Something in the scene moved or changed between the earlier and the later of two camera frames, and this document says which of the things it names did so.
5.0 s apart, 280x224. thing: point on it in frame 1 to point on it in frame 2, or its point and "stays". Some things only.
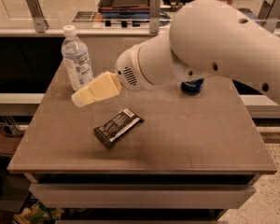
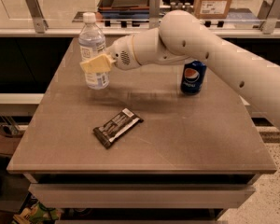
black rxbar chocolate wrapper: (119, 124) stays
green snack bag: (35, 213) stays
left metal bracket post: (33, 4) stays
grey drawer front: (134, 196) stays
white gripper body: (126, 68) to (120, 54)
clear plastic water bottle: (77, 61) to (91, 44)
